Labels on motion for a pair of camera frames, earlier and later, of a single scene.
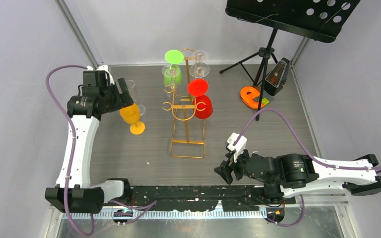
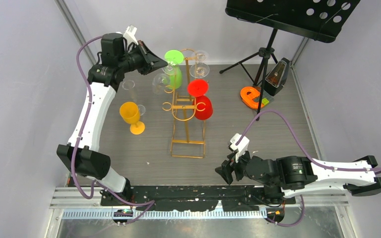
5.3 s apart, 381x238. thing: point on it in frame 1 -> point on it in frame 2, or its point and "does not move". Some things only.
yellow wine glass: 130,114 does not move
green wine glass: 172,73 does not move
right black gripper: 225,168 does not move
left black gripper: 123,100 -> 151,62
